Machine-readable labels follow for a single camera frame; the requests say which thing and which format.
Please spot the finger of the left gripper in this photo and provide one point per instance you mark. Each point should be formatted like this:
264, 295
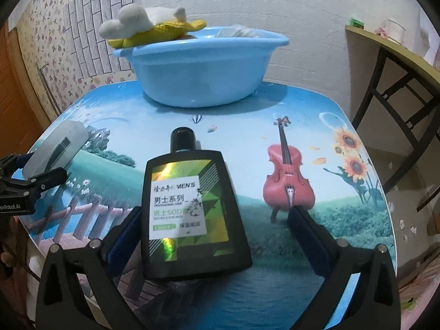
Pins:
11, 186
10, 164

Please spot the blue plastic basin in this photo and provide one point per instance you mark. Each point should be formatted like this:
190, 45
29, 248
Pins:
205, 70

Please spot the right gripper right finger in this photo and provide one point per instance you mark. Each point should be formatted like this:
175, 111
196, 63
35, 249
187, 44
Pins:
375, 303

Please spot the long clear plastic case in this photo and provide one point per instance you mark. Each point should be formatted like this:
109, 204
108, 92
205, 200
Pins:
57, 150

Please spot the dustpan with handle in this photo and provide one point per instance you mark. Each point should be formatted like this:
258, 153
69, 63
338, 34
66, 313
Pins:
50, 94

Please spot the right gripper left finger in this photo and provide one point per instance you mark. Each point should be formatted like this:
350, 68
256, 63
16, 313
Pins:
61, 303

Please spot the white plush with yellow net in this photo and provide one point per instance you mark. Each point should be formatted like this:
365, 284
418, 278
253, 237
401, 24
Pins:
135, 25

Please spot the black lotion bottle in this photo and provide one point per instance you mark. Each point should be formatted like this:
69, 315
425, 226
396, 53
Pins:
191, 223

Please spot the green small box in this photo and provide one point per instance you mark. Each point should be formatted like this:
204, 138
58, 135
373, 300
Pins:
356, 23

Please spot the clear box of floss picks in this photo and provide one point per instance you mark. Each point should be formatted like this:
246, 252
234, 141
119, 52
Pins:
238, 31

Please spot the wooden door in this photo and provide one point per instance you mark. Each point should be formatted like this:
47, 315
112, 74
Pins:
23, 119

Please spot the white cup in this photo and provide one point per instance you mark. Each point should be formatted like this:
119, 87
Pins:
394, 31

